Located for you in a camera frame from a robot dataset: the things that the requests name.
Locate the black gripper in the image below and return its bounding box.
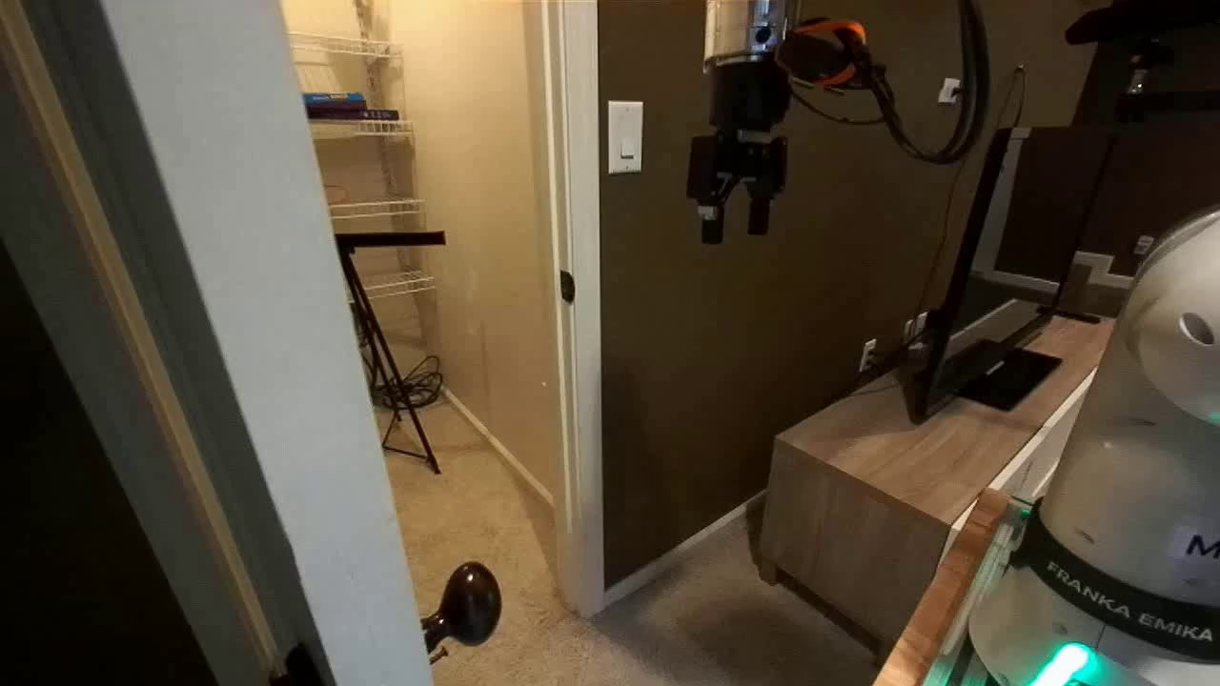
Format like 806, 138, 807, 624
685, 59, 794, 249

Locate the black round floor object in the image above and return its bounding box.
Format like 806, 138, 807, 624
418, 559, 507, 662

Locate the white panel door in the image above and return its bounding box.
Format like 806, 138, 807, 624
0, 0, 437, 686

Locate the black door knob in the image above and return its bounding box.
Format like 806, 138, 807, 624
277, 639, 328, 686

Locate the black flat monitor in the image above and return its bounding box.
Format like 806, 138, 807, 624
897, 124, 1066, 428

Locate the wooden low cabinet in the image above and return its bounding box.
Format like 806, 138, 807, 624
756, 312, 1117, 658

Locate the small grey box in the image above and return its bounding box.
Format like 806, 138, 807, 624
1052, 249, 1135, 323

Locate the black keyboard stand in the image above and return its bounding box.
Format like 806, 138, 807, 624
332, 224, 451, 475

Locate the blue flat box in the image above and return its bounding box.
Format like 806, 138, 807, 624
301, 88, 403, 127

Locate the wooden table edge strip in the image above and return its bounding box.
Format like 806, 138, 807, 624
872, 488, 1014, 686

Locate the white rocker light switch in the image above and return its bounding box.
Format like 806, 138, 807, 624
604, 96, 647, 178

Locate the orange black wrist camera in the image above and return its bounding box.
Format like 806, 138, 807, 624
774, 16, 877, 92

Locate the white door frame trim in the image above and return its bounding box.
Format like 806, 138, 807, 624
540, 0, 610, 623

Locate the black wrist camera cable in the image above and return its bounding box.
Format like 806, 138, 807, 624
794, 0, 994, 167

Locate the white wire shelf rack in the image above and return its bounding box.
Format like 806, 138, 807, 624
285, 0, 445, 309

